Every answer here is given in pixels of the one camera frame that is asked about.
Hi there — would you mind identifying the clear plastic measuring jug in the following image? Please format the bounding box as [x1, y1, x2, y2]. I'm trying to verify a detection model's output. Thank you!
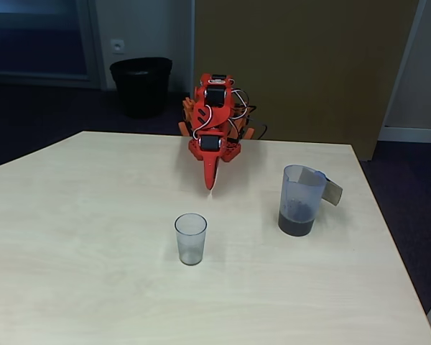
[277, 164, 344, 238]

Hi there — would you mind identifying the clear plastic cup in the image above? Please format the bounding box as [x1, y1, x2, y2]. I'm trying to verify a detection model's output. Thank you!
[174, 213, 208, 267]

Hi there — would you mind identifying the orange table clamp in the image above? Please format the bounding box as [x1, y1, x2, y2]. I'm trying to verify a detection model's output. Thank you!
[177, 97, 199, 138]
[233, 103, 256, 141]

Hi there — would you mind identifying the black waste bin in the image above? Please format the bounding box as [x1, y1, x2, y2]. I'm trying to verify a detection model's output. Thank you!
[109, 57, 173, 119]

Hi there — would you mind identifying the brown pin board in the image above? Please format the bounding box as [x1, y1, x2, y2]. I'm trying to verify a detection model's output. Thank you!
[193, 0, 420, 162]

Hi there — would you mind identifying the grey framed glass panel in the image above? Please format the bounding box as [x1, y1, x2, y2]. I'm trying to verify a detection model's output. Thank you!
[0, 0, 103, 90]

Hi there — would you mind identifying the black power cable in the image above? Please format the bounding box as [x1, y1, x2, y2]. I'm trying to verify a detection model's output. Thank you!
[233, 91, 269, 141]

